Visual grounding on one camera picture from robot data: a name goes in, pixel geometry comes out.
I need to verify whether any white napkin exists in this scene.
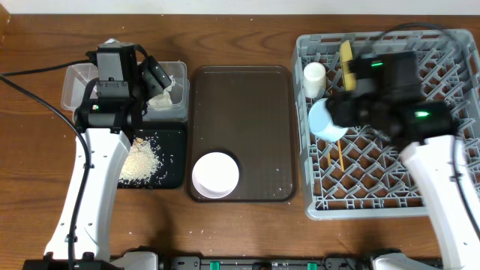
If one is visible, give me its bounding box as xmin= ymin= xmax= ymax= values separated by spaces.
xmin=148 ymin=75 xmax=176 ymax=110

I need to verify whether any yellow plate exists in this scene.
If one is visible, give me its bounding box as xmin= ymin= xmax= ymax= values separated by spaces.
xmin=339 ymin=40 xmax=356 ymax=91

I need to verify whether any light blue bowl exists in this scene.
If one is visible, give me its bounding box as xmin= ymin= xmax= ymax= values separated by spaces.
xmin=307 ymin=98 xmax=348 ymax=143

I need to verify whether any white cup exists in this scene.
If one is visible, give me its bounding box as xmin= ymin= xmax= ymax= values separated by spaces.
xmin=303 ymin=62 xmax=326 ymax=99

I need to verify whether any pink bowl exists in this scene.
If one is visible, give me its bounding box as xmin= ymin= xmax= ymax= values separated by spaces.
xmin=191 ymin=151 xmax=240 ymax=199

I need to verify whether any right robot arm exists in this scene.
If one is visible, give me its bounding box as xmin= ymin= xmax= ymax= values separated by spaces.
xmin=325 ymin=91 xmax=479 ymax=269

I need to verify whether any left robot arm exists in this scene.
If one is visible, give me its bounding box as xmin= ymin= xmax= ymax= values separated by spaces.
xmin=22 ymin=52 xmax=171 ymax=269

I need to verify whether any grey dishwasher rack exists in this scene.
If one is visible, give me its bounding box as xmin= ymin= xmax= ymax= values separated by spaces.
xmin=292 ymin=29 xmax=479 ymax=221

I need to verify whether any clear plastic bin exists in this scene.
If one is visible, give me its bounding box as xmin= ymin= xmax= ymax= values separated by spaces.
xmin=61 ymin=61 xmax=190 ymax=122

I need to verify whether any black plastic bin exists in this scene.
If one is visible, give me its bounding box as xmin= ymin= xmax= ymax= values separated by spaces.
xmin=132 ymin=122 xmax=188 ymax=189

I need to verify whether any pile of rice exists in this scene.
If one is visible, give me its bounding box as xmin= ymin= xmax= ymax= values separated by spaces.
xmin=118 ymin=136 xmax=173 ymax=189

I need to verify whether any brown serving tray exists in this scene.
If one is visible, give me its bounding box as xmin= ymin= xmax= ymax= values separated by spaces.
xmin=188 ymin=65 xmax=298 ymax=203

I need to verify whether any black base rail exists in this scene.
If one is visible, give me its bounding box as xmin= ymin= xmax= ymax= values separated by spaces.
xmin=159 ymin=256 xmax=373 ymax=270

